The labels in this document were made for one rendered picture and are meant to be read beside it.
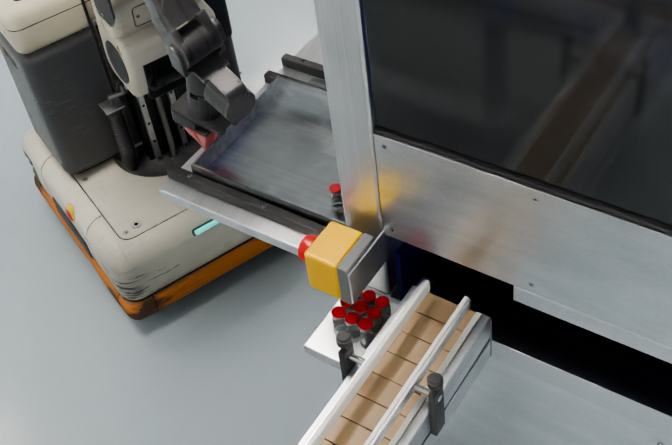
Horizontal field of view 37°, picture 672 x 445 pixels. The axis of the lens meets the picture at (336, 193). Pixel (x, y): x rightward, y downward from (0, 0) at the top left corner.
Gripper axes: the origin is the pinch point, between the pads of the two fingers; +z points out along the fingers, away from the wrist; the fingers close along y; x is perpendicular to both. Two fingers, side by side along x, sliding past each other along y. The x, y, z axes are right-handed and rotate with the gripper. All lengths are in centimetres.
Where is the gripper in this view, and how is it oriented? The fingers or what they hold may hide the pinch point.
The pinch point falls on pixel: (208, 145)
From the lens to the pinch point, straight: 175.2
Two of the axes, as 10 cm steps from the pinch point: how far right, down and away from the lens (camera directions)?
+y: 8.4, 4.4, -3.1
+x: 5.3, -6.4, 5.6
